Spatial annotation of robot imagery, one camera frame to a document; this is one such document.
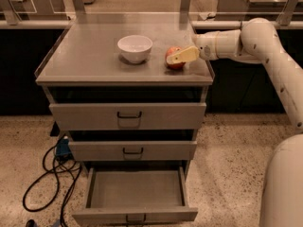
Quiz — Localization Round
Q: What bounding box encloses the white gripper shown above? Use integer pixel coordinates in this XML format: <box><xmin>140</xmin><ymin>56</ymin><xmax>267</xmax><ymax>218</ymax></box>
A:
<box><xmin>167</xmin><ymin>31</ymin><xmax>218</xmax><ymax>64</ymax></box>

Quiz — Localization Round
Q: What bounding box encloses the red apple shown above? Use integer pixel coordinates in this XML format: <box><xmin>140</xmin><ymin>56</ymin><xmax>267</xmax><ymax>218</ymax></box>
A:
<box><xmin>165</xmin><ymin>46</ymin><xmax>186</xmax><ymax>70</ymax></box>

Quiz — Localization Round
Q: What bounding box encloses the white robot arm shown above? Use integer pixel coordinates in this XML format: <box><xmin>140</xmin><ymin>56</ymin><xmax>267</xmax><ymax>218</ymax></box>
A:
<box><xmin>165</xmin><ymin>18</ymin><xmax>303</xmax><ymax>227</ymax></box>

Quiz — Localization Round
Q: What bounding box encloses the grey metal drawer cabinet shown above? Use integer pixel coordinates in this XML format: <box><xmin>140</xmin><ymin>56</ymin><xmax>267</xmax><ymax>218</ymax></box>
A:
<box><xmin>34</xmin><ymin>12</ymin><xmax>216</xmax><ymax>227</ymax></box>

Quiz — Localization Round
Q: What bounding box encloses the grey top drawer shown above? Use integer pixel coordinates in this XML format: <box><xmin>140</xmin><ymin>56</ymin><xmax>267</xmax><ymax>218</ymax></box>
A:
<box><xmin>50</xmin><ymin>103</ymin><xmax>206</xmax><ymax>131</ymax></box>

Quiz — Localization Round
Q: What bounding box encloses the grey middle drawer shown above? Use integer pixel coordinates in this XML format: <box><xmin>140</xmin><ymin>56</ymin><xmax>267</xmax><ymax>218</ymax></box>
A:
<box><xmin>69</xmin><ymin>141</ymin><xmax>197</xmax><ymax>162</ymax></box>

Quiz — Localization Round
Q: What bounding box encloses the grey open bottom drawer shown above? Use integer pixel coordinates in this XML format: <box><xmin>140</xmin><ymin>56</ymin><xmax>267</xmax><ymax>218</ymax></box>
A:
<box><xmin>73</xmin><ymin>167</ymin><xmax>198</xmax><ymax>226</ymax></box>

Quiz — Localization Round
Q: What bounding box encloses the white ceramic bowl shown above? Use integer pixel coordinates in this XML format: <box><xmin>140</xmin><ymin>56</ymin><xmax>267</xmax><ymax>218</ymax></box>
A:
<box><xmin>117</xmin><ymin>35</ymin><xmax>153</xmax><ymax>63</ymax></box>

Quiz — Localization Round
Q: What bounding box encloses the background grey table left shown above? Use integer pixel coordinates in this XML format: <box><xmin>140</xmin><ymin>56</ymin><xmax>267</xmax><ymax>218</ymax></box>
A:
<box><xmin>0</xmin><ymin>0</ymin><xmax>67</xmax><ymax>22</ymax></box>

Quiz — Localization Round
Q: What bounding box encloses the blue power box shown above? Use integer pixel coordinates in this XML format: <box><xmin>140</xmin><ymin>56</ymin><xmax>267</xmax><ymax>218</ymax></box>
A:
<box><xmin>55</xmin><ymin>136</ymin><xmax>72</xmax><ymax>160</ymax></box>

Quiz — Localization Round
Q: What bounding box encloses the black floor cable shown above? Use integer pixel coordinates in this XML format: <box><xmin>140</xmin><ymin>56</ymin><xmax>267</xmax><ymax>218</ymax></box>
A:
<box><xmin>22</xmin><ymin>134</ymin><xmax>83</xmax><ymax>227</ymax></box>

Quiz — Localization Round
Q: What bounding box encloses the white horizontal rail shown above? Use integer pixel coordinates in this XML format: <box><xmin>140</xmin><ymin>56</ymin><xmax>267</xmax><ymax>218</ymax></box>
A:
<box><xmin>0</xmin><ymin>20</ymin><xmax>303</xmax><ymax>30</ymax></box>

